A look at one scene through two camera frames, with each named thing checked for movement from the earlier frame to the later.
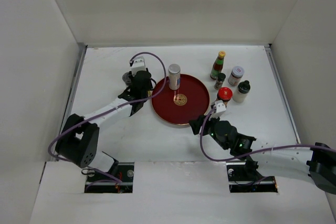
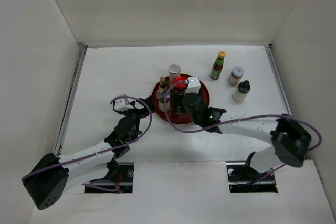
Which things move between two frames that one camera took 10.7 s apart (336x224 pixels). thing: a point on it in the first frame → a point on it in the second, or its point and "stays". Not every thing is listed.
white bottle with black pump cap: [241, 92] stays
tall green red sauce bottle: [218, 65] stays
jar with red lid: [224, 94] → [178, 95]
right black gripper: [196, 124] → [199, 94]
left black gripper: [132, 77] → [148, 100]
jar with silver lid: [174, 71] stays
